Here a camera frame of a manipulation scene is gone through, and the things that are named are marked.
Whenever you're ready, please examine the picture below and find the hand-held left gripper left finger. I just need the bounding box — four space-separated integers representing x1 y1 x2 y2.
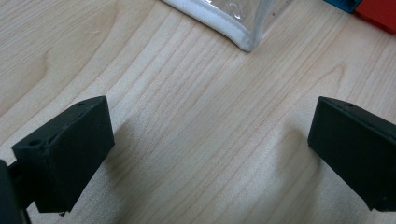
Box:
11 95 116 215

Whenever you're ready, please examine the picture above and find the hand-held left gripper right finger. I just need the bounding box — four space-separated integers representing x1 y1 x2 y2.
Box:
307 95 396 213

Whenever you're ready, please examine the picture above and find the blue toy block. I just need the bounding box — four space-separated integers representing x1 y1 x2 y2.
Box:
322 0 362 14

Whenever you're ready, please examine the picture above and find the clear plastic bag white trim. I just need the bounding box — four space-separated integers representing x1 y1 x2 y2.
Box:
161 0 293 53

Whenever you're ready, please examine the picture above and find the red toy block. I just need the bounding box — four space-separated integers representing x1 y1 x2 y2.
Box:
354 0 396 35

